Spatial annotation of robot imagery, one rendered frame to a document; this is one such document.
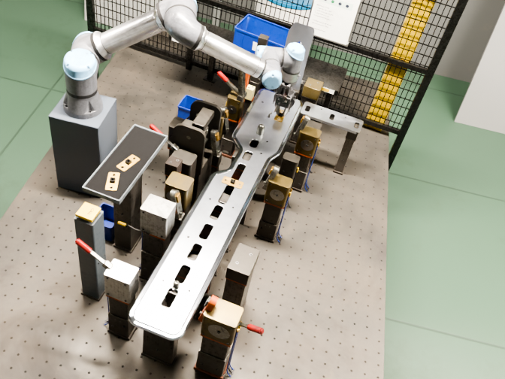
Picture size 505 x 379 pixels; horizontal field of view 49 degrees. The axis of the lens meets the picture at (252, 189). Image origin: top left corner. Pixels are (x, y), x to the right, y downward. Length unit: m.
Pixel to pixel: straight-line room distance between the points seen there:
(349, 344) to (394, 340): 0.97
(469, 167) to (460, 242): 0.78
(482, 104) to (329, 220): 2.45
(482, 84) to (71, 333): 3.58
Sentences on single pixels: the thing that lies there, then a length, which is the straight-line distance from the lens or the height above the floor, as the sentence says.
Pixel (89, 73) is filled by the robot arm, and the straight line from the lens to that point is 2.17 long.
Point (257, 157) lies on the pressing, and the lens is 2.31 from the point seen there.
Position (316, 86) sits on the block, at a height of 1.06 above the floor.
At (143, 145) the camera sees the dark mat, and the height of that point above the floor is 1.16.
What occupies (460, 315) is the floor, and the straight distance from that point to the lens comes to 3.44.
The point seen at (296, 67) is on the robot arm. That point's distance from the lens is 2.29.
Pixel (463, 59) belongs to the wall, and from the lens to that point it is 5.21.
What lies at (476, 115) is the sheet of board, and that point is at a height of 0.09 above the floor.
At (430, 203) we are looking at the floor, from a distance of 3.94.
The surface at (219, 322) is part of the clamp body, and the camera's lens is 1.74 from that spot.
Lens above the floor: 2.56
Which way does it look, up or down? 46 degrees down
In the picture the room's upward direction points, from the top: 13 degrees clockwise
